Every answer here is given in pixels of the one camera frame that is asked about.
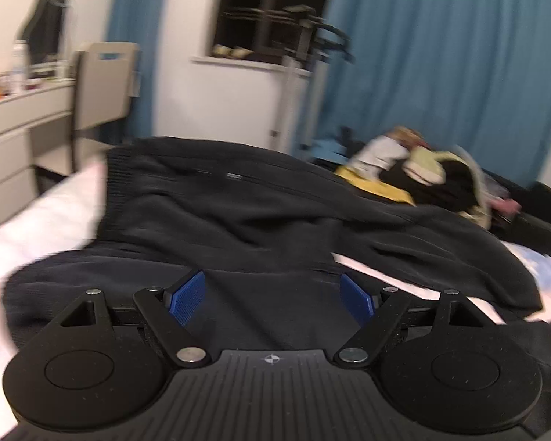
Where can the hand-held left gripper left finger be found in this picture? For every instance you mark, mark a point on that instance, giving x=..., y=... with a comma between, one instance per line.
x=186, y=297

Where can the white garment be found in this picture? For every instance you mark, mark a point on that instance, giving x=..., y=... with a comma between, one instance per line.
x=379, y=156

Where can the light blue cloth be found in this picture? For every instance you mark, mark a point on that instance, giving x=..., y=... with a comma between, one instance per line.
x=333, y=150

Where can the black clothing heap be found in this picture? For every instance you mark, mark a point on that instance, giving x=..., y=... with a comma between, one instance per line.
x=450, y=183

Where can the white desk with drawers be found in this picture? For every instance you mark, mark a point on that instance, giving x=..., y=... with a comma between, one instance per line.
x=13, y=147

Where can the black monitor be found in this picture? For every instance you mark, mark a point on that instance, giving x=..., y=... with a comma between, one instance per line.
x=43, y=27

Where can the black armchair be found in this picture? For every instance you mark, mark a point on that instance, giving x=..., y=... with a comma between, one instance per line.
x=537, y=220

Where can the wide blue curtain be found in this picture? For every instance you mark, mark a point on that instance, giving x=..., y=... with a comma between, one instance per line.
x=441, y=64

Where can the yellow cloth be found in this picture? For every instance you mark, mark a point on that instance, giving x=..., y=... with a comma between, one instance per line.
x=381, y=189

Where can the white bottle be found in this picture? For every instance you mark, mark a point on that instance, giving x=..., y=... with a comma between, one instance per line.
x=18, y=69

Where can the small items on windowsill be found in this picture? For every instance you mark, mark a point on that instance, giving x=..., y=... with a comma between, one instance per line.
x=232, y=51

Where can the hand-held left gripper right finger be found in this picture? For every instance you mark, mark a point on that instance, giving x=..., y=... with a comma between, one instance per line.
x=356, y=299

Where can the cream fuzzy garment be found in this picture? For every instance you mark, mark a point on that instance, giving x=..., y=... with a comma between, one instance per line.
x=424, y=167

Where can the beige chair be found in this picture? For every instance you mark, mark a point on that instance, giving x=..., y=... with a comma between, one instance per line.
x=101, y=87

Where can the brown patterned garment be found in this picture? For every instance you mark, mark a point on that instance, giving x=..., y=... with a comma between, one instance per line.
x=406, y=135

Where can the narrow blue curtain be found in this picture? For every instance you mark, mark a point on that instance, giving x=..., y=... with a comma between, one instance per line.
x=137, y=4

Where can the pink garment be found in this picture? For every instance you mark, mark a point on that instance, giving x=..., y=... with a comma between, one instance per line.
x=507, y=204

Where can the black knit garment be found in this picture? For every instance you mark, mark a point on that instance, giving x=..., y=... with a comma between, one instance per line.
x=257, y=220

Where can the garment steamer stand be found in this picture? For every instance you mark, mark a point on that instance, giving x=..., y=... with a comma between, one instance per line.
x=298, y=55

